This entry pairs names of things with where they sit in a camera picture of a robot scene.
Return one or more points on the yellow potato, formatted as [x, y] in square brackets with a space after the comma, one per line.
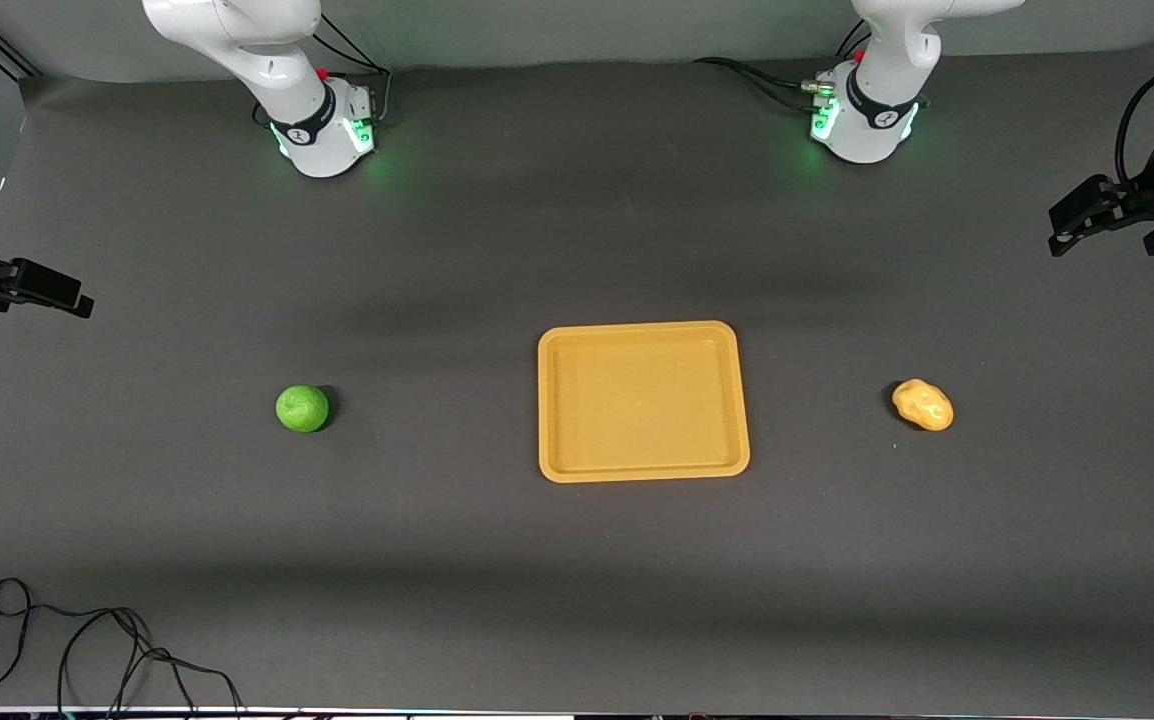
[923, 405]

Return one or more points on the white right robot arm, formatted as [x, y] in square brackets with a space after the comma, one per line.
[267, 50]

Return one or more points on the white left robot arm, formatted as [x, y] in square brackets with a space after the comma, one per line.
[882, 60]

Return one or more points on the yellow plastic tray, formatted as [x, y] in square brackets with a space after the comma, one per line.
[642, 400]

